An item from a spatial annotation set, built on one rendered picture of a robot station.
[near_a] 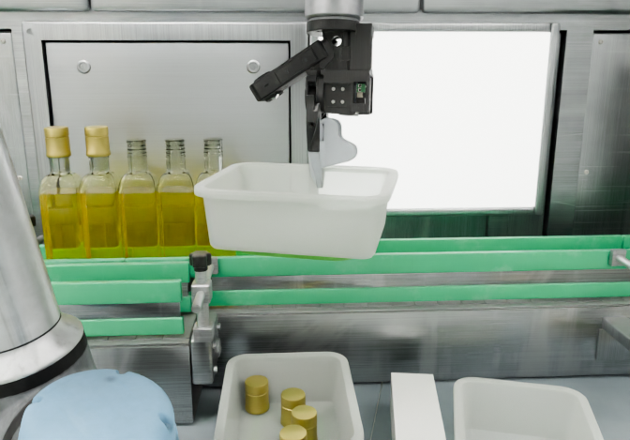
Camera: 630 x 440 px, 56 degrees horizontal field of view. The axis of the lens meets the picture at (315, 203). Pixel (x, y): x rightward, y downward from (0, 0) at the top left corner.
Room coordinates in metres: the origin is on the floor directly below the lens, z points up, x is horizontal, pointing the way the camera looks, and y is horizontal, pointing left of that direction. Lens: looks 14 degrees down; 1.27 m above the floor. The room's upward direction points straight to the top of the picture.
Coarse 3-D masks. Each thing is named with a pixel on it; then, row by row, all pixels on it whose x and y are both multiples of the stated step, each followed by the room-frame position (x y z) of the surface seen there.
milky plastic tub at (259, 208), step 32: (224, 192) 0.63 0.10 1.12; (256, 192) 0.63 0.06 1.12; (288, 192) 0.62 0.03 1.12; (320, 192) 0.77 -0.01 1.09; (352, 192) 0.77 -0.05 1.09; (384, 192) 0.62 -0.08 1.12; (224, 224) 0.65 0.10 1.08; (256, 224) 0.64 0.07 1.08; (288, 224) 0.63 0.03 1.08; (320, 224) 0.62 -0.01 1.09; (352, 224) 0.62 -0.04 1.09; (288, 256) 0.66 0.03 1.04; (320, 256) 0.65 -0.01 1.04; (352, 256) 0.62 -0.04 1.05
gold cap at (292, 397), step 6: (288, 390) 0.74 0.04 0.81; (294, 390) 0.74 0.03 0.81; (300, 390) 0.74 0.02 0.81; (282, 396) 0.73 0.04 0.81; (288, 396) 0.73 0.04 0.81; (294, 396) 0.73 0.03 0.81; (300, 396) 0.73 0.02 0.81; (282, 402) 0.72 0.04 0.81; (288, 402) 0.72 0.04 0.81; (294, 402) 0.72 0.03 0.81; (300, 402) 0.72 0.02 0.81; (282, 408) 0.72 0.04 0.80; (288, 408) 0.72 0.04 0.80; (282, 414) 0.72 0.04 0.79; (288, 414) 0.72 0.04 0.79; (282, 420) 0.72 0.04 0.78; (288, 420) 0.72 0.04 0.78
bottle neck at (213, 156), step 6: (210, 138) 0.92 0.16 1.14; (216, 138) 0.92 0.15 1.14; (204, 144) 0.90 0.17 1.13; (210, 144) 0.89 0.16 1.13; (216, 144) 0.89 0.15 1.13; (222, 144) 0.91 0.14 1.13; (204, 150) 0.90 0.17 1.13; (210, 150) 0.89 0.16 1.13; (216, 150) 0.89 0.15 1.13; (204, 156) 0.90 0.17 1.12; (210, 156) 0.89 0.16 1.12; (216, 156) 0.89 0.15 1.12; (222, 156) 0.90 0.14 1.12; (204, 162) 0.90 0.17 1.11; (210, 162) 0.89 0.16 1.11; (216, 162) 0.89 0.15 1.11; (222, 162) 0.90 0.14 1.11; (204, 168) 0.90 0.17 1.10; (210, 168) 0.89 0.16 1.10; (216, 168) 0.89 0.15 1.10; (222, 168) 0.90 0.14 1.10
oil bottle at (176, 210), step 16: (160, 176) 0.89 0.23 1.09; (176, 176) 0.88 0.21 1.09; (192, 176) 0.90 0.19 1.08; (160, 192) 0.87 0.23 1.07; (176, 192) 0.87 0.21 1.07; (192, 192) 0.88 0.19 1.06; (160, 208) 0.87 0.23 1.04; (176, 208) 0.87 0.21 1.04; (192, 208) 0.88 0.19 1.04; (160, 224) 0.87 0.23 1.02; (176, 224) 0.87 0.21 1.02; (192, 224) 0.88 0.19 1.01; (160, 240) 0.87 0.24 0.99; (176, 240) 0.87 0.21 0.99; (192, 240) 0.87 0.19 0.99; (160, 256) 0.88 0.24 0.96; (176, 256) 0.87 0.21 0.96
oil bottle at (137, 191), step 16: (128, 176) 0.88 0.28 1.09; (144, 176) 0.88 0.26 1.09; (128, 192) 0.87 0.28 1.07; (144, 192) 0.87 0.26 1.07; (128, 208) 0.87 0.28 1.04; (144, 208) 0.87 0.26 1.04; (128, 224) 0.87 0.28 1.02; (144, 224) 0.87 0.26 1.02; (128, 240) 0.87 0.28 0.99; (144, 240) 0.87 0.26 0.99; (128, 256) 0.87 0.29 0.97; (144, 256) 0.87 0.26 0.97
